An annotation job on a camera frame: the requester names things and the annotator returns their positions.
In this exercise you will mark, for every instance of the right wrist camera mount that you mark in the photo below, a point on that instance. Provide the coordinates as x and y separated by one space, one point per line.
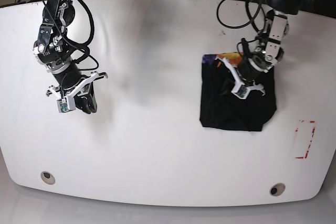
241 88

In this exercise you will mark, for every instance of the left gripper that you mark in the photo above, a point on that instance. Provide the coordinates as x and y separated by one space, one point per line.
250 75

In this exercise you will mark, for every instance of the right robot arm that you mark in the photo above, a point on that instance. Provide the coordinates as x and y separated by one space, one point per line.
61 55

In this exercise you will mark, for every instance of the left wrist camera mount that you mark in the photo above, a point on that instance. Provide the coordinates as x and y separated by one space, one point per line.
73 93

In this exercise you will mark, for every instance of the red tape rectangle marking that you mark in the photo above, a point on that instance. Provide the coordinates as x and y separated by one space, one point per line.
303 138

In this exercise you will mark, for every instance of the right table cable grommet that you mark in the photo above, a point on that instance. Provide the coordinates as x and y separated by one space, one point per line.
277 189

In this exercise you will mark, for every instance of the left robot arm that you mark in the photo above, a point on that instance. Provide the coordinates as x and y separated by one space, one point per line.
268 52

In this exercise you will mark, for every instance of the table cable grommet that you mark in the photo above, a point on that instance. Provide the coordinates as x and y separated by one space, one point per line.
47 178
277 189

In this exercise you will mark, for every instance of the black printed t-shirt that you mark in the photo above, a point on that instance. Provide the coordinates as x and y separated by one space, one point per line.
220 109

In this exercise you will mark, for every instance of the left table cable grommet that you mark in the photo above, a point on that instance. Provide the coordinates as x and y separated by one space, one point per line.
47 178

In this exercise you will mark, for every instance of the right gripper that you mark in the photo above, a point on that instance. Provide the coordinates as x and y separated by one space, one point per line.
76 87

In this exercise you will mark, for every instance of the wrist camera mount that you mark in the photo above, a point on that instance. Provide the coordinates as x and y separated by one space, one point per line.
241 88
73 93

